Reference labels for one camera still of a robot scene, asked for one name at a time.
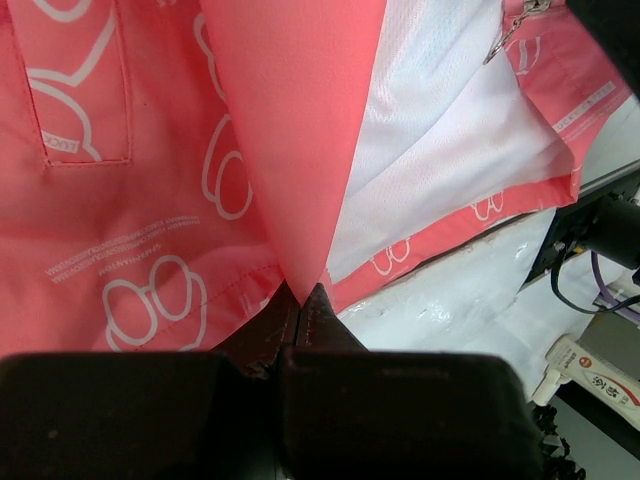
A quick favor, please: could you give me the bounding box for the pink jacket with white lining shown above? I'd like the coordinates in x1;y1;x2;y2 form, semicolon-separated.
1;1;632;356

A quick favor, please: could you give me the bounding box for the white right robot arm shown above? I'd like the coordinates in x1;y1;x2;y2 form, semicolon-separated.
527;1;639;301

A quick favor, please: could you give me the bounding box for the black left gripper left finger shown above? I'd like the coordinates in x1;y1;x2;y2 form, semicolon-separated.
1;286;300;479

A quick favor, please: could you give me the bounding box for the white labelled bottle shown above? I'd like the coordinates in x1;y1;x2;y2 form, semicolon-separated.
532;335;639;421

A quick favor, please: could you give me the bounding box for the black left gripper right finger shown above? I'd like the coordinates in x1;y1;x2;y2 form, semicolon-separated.
279;285;543;479

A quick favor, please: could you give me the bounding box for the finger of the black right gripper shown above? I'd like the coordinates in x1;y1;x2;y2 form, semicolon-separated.
567;0;640;98

